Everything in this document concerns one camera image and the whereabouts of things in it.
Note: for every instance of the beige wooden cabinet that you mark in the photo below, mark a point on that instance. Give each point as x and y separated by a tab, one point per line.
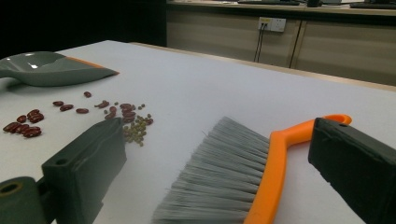
342	46

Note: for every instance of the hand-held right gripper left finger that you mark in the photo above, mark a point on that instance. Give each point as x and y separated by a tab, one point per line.
84	168

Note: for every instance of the orange brush with grey bristles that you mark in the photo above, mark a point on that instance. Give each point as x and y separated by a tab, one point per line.
224	174

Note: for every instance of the white wall socket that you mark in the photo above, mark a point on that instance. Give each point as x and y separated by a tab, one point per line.
274	24

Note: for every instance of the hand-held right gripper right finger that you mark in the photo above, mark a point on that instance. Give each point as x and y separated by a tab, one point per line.
355	168

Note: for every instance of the black keyboard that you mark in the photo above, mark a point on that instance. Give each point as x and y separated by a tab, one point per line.
267	2
373	5

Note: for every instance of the red kidney beans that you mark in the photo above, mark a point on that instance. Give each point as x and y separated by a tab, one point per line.
32	116

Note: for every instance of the grey dustpan with orange lip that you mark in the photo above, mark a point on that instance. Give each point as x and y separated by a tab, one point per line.
53	73

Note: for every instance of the small black device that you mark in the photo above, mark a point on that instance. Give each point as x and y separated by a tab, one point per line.
314	3

